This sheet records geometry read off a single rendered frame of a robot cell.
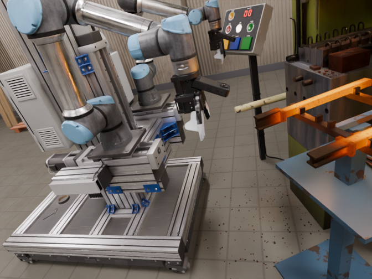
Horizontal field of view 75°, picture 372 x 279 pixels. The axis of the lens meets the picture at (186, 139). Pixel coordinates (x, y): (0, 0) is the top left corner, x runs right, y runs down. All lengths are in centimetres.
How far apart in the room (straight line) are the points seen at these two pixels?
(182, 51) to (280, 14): 366
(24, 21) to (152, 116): 90
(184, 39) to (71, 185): 87
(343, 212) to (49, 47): 106
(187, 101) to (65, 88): 46
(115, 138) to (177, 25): 63
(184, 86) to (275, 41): 367
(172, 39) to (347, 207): 71
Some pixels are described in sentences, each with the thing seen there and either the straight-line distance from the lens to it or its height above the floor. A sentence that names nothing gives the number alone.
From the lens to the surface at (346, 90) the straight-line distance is 98.
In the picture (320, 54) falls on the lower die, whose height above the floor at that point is 97.
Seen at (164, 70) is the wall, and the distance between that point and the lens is 462.
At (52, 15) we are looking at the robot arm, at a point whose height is 138.
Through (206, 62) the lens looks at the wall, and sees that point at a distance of 442.
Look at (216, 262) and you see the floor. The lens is 158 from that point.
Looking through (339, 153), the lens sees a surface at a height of 92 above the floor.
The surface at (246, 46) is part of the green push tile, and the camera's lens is 164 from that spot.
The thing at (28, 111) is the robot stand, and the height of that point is 102.
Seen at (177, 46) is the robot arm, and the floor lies 122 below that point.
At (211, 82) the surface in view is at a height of 109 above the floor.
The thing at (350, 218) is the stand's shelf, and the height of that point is 67.
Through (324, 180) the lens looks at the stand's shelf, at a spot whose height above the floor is 67.
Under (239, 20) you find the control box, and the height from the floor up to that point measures 113.
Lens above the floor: 131
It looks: 29 degrees down
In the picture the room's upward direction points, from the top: 16 degrees counter-clockwise
